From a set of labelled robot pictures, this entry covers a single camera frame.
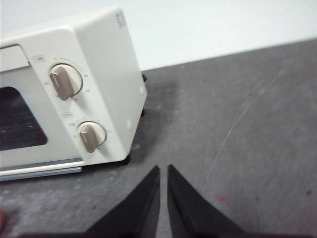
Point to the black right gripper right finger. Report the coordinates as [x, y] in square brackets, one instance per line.
[188, 213]

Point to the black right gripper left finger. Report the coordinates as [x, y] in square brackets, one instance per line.
[138, 213]

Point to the beige oven knob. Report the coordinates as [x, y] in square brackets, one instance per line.
[62, 83]
[89, 137]

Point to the silver crumb tray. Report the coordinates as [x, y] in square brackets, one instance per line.
[49, 171]

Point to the cream toaster oven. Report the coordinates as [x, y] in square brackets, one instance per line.
[106, 62]

